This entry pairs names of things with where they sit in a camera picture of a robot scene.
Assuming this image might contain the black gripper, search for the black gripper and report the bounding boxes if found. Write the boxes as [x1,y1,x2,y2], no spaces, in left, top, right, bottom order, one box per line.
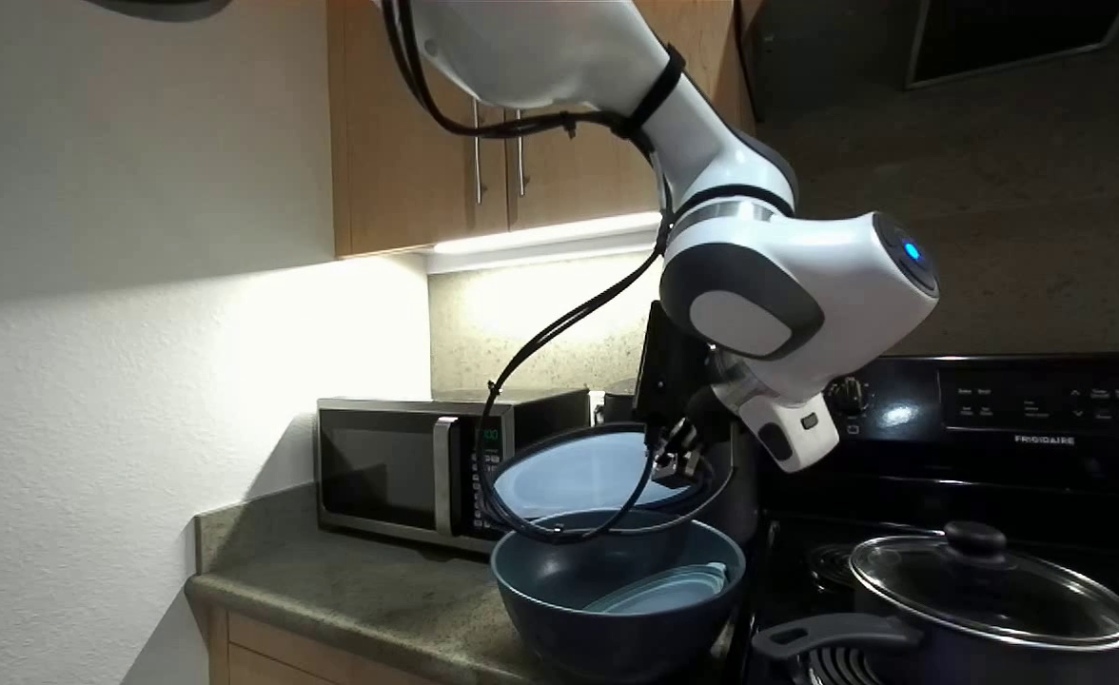
[633,306,738,510]

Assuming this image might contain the large blue translucent lid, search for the large blue translucent lid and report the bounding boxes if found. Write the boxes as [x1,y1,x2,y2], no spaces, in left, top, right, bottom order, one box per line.
[483,421,735,542]

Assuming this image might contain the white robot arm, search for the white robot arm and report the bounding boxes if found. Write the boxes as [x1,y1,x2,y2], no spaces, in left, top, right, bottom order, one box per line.
[376,0,938,471]

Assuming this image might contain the dark blue bowl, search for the dark blue bowl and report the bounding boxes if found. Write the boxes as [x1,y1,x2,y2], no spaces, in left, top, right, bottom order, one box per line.
[489,522,746,685]

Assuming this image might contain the black stainless microwave oven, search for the black stainless microwave oven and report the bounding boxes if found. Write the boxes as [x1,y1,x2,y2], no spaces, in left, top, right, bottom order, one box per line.
[315,390,602,553]

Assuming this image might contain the black pot with glass lid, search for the black pot with glass lid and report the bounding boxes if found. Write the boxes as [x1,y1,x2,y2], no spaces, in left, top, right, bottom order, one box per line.
[753,522,1119,685]

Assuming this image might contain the under-cabinet light strip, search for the under-cabinet light strip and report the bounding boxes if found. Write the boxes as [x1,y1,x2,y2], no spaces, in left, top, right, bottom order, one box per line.
[427,210,661,274]

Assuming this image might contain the black range hood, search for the black range hood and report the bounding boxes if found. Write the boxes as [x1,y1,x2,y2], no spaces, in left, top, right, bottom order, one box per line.
[746,0,1119,131]

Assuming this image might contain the wooden upper cabinets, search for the wooden upper cabinets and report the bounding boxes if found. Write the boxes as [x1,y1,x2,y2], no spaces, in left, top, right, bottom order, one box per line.
[323,0,766,258]

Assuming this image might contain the black electric stove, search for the black electric stove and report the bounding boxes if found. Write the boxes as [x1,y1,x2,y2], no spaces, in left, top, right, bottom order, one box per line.
[738,355,1119,685]

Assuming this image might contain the wooden lower cabinet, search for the wooden lower cabinet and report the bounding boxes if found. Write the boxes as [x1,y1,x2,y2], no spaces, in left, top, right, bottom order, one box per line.
[204,604,520,685]

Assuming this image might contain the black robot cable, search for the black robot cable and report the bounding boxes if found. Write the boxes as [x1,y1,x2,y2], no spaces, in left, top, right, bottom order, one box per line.
[379,0,714,547]

